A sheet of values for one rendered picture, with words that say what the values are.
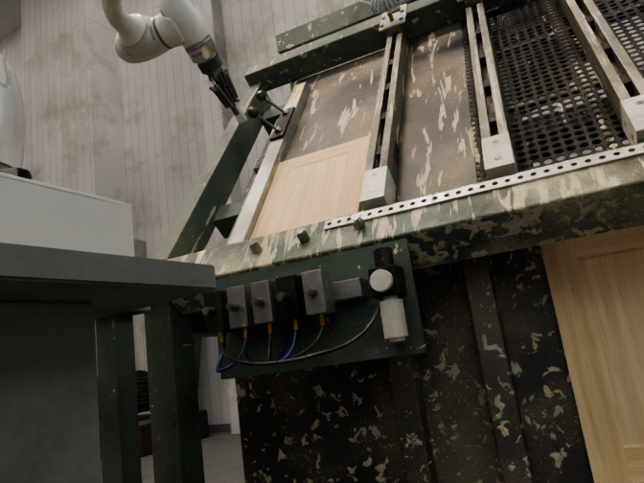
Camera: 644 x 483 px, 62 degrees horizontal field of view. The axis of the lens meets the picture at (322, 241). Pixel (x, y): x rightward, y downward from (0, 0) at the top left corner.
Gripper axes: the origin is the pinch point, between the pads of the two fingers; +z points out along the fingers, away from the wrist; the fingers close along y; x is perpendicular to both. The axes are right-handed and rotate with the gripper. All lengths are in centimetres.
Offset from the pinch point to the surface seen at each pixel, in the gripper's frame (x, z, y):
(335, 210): 37, 14, 49
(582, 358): 86, 50, 77
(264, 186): 12.3, 11.5, 31.7
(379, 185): 51, 8, 52
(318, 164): 27.8, 13.9, 23.9
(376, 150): 49, 9, 35
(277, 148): 11.6, 11.5, 10.2
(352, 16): 23, 13, -102
